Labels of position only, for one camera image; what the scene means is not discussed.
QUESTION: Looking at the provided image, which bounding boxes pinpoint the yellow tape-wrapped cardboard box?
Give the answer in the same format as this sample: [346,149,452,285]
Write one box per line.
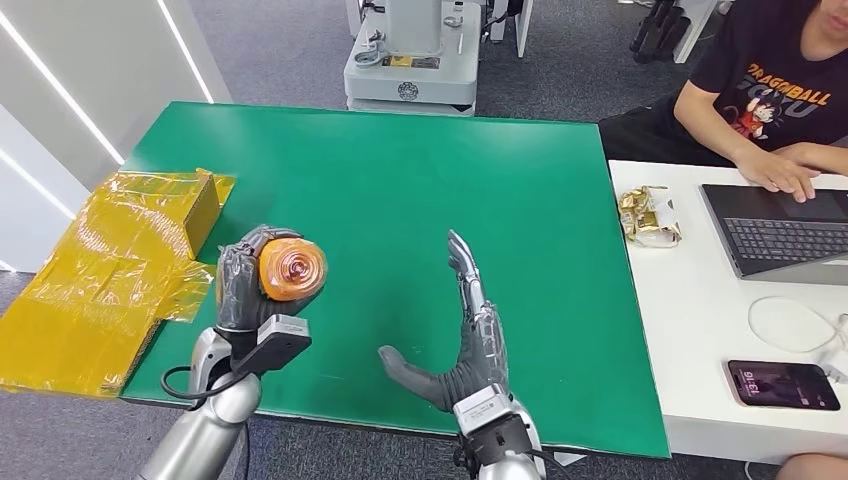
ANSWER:
[0,168,238,401]

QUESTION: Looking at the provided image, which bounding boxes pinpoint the person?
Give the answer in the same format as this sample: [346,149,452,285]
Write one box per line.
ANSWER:
[598,0,848,204]

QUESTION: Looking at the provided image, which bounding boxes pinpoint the black cable on robot arm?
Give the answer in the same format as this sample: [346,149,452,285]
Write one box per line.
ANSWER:
[160,365,254,480]

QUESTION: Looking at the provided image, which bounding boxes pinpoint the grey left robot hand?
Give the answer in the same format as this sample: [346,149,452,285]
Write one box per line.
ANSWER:
[214,224,321,333]

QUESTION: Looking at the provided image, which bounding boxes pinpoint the white charger plug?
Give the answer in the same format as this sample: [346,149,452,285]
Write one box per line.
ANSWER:
[816,313,848,386]

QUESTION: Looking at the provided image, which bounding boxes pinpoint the smartphone with lit screen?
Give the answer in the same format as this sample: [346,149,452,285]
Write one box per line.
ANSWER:
[726,358,842,413]

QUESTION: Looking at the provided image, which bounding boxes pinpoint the gold and white snack wrapper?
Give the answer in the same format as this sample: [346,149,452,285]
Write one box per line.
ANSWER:
[617,184,684,250]

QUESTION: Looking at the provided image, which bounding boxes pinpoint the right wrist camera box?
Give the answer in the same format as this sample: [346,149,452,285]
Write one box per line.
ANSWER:
[453,383,535,465]

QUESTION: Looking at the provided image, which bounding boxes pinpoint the white charging cable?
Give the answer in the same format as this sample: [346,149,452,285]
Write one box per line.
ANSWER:
[747,295,848,356]

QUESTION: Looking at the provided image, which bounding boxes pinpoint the green table mat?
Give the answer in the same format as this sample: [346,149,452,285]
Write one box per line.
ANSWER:
[119,100,672,460]

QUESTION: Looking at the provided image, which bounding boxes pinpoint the black equipment legs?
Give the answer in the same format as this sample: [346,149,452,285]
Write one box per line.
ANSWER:
[627,0,698,66]

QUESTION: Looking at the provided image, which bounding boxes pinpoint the white desk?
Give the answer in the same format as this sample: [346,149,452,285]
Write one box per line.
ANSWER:
[607,159,848,466]

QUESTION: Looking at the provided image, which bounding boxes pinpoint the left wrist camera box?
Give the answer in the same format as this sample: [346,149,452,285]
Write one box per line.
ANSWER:
[230,313,313,380]

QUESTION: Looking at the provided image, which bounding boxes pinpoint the person's right hand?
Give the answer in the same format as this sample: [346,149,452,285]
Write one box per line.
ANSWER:
[733,146,822,205]

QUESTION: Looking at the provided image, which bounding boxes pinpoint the dark grey laptop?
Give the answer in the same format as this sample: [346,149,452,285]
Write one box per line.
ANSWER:
[700,183,848,287]

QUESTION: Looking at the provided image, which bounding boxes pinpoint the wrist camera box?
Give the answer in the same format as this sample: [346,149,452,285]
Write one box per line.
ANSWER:
[453,383,535,465]
[230,313,313,380]

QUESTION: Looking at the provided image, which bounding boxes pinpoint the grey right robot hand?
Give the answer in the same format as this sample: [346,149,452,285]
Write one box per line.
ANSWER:
[377,229,512,414]

